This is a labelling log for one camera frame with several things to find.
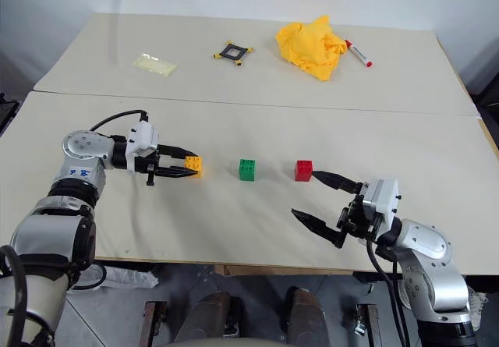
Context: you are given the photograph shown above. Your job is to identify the thick black torso cable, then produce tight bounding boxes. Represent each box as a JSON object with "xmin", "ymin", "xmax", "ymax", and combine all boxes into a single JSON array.
[{"xmin": 0, "ymin": 245, "xmax": 30, "ymax": 347}]

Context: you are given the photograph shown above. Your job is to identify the black and yellow square frame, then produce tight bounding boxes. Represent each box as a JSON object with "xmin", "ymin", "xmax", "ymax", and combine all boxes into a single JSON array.
[{"xmin": 212, "ymin": 41, "xmax": 255, "ymax": 69}]

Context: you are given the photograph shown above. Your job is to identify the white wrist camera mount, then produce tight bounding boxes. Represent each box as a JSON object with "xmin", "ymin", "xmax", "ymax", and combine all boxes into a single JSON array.
[
  {"xmin": 361, "ymin": 178, "xmax": 402, "ymax": 229},
  {"xmin": 125, "ymin": 122, "xmax": 161, "ymax": 175}
]

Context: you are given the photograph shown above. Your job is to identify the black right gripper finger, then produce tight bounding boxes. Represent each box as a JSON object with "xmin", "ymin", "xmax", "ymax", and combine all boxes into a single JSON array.
[
  {"xmin": 290, "ymin": 208, "xmax": 348, "ymax": 250},
  {"xmin": 311, "ymin": 170, "xmax": 366, "ymax": 194}
]

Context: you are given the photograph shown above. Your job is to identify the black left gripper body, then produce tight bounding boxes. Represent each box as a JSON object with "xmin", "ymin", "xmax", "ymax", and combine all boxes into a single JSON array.
[{"xmin": 134, "ymin": 145, "xmax": 165, "ymax": 187}]

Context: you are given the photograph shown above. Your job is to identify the dark brown rounded shape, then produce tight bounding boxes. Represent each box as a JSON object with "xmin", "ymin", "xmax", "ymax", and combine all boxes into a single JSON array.
[
  {"xmin": 285, "ymin": 286, "xmax": 332, "ymax": 347},
  {"xmin": 173, "ymin": 291, "xmax": 235, "ymax": 345}
]

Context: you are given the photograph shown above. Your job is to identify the dark equipment stand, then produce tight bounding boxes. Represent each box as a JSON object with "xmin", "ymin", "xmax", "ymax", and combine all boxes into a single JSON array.
[{"xmin": 476, "ymin": 72, "xmax": 499, "ymax": 150}]

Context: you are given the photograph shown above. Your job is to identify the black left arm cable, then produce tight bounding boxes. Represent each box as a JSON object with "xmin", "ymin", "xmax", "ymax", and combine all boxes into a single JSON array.
[{"xmin": 90, "ymin": 108, "xmax": 151, "ymax": 132}]

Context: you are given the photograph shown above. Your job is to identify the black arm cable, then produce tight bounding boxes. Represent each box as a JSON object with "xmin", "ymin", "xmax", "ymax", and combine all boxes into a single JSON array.
[
  {"xmin": 90, "ymin": 108, "xmax": 151, "ymax": 132},
  {"xmin": 366, "ymin": 237, "xmax": 411, "ymax": 347}
]

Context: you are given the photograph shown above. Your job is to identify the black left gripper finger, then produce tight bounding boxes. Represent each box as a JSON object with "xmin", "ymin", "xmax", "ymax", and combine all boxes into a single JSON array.
[
  {"xmin": 158, "ymin": 143, "xmax": 196, "ymax": 160},
  {"xmin": 154, "ymin": 165, "xmax": 199, "ymax": 180}
]

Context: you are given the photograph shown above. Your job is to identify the white plastic bag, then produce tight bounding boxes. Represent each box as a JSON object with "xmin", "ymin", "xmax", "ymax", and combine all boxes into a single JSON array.
[{"xmin": 83, "ymin": 264, "xmax": 159, "ymax": 292}]

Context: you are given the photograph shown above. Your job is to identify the red toy brick cube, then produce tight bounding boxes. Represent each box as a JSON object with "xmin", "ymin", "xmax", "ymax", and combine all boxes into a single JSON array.
[{"xmin": 294, "ymin": 160, "xmax": 314, "ymax": 183}]

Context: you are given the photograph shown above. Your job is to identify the rusty metal bracket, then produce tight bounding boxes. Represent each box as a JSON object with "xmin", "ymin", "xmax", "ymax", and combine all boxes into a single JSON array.
[
  {"xmin": 356, "ymin": 303, "xmax": 381, "ymax": 347},
  {"xmin": 140, "ymin": 301, "xmax": 168, "ymax": 347}
]

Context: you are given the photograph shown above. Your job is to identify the thin black floor cable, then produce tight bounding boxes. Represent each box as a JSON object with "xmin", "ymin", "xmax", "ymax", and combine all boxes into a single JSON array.
[{"xmin": 68, "ymin": 263, "xmax": 108, "ymax": 292}]

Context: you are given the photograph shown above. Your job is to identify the green toy brick cube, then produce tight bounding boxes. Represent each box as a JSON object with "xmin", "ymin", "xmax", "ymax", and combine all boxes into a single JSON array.
[{"xmin": 238, "ymin": 158, "xmax": 257, "ymax": 182}]

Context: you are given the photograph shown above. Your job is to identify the red and white marker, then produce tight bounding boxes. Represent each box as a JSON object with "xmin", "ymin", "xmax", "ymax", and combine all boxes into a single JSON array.
[{"xmin": 344, "ymin": 39, "xmax": 373, "ymax": 69}]

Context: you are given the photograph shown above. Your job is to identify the black equipment case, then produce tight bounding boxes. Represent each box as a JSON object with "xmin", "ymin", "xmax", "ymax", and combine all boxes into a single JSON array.
[{"xmin": 0, "ymin": 93, "xmax": 19, "ymax": 134}]

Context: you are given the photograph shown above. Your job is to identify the crumpled yellow cloth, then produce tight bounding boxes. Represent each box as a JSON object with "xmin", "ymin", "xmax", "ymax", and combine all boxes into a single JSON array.
[{"xmin": 274, "ymin": 14, "xmax": 349, "ymax": 82}]

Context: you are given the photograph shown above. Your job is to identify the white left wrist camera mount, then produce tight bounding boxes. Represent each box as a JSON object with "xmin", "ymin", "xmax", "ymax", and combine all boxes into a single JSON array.
[{"xmin": 125, "ymin": 122, "xmax": 161, "ymax": 175}]

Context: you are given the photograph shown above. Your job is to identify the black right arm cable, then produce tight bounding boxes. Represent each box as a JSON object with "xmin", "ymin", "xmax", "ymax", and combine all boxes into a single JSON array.
[{"xmin": 366, "ymin": 237, "xmax": 411, "ymax": 347}]

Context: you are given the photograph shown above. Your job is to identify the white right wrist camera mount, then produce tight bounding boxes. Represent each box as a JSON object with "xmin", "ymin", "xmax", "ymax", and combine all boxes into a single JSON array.
[{"xmin": 361, "ymin": 178, "xmax": 402, "ymax": 229}]

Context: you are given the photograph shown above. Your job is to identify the yellow toy brick cube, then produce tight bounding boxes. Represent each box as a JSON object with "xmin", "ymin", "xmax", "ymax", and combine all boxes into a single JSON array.
[{"xmin": 183, "ymin": 154, "xmax": 204, "ymax": 179}]

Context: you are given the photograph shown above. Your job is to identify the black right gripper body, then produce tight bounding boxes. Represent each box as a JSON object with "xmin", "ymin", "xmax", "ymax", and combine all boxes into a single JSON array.
[{"xmin": 337, "ymin": 192, "xmax": 381, "ymax": 243}]

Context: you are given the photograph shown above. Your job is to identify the clear bag of pale contents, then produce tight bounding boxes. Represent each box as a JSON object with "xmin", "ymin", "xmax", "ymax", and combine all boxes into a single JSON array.
[{"xmin": 131, "ymin": 52, "xmax": 179, "ymax": 78}]

